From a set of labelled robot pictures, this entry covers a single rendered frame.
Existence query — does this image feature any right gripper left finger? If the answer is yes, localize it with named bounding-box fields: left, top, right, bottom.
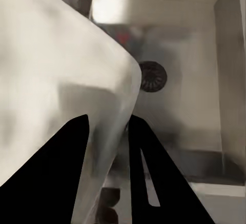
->
left=0, top=114, right=89, bottom=224

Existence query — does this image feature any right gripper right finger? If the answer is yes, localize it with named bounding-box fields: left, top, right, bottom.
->
left=128, top=114, right=215, bottom=224

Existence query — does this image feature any bowl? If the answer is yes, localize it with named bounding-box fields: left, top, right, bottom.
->
left=0, top=0, right=142, bottom=224

